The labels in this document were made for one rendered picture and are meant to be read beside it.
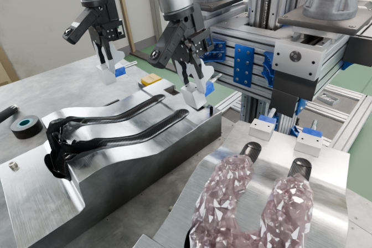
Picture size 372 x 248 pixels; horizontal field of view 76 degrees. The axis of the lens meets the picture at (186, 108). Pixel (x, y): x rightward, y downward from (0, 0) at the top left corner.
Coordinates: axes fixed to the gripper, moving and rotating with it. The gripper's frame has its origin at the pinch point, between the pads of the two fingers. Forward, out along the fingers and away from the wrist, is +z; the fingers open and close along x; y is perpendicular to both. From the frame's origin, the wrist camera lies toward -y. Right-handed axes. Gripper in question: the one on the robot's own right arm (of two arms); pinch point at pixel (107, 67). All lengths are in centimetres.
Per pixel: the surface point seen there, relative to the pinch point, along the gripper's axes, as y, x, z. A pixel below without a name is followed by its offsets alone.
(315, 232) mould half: 1, -67, 6
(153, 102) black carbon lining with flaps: 4.3, -18.0, 6.8
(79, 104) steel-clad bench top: -9.6, 11.8, 15.0
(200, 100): 11.3, -31.2, 3.5
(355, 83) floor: 222, -19, 96
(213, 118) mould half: 11.0, -36.1, 6.8
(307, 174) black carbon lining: 14, -60, 10
